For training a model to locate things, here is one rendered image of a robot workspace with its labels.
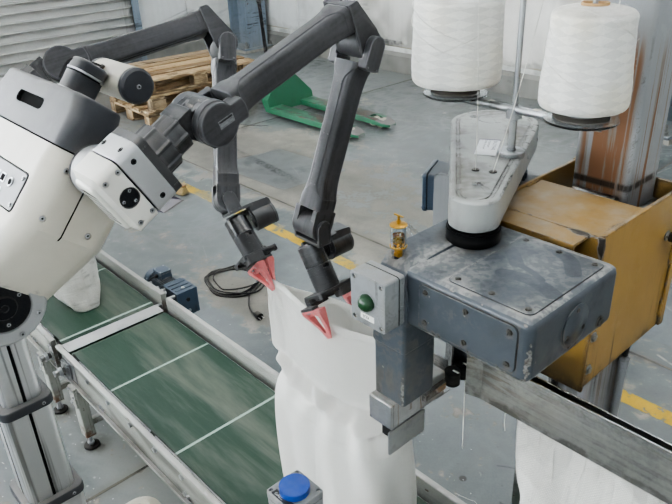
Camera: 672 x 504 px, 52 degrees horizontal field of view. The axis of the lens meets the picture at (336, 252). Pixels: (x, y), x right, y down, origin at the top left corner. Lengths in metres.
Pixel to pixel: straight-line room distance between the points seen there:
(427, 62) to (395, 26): 6.86
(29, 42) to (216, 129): 7.55
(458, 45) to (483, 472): 1.74
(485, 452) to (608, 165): 1.55
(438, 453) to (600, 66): 1.84
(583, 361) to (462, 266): 0.34
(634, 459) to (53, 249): 1.02
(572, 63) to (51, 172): 0.86
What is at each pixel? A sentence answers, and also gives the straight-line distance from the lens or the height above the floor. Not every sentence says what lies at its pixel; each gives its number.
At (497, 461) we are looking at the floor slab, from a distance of 2.70.
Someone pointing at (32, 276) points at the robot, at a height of 1.26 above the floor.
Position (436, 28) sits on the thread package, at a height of 1.64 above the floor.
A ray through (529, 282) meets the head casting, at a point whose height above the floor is 1.34.
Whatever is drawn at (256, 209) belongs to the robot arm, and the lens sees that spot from 1.73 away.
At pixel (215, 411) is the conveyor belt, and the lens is 2.33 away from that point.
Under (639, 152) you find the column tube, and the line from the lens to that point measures 1.39.
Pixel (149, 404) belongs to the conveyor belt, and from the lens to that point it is 2.42.
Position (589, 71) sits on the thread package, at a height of 1.60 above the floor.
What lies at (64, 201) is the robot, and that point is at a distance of 1.28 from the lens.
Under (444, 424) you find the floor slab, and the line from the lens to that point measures 2.82.
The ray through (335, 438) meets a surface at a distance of 1.60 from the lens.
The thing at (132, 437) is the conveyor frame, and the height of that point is 0.31.
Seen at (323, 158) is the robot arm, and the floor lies 1.37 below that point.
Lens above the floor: 1.86
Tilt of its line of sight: 27 degrees down
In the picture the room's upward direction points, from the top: 2 degrees counter-clockwise
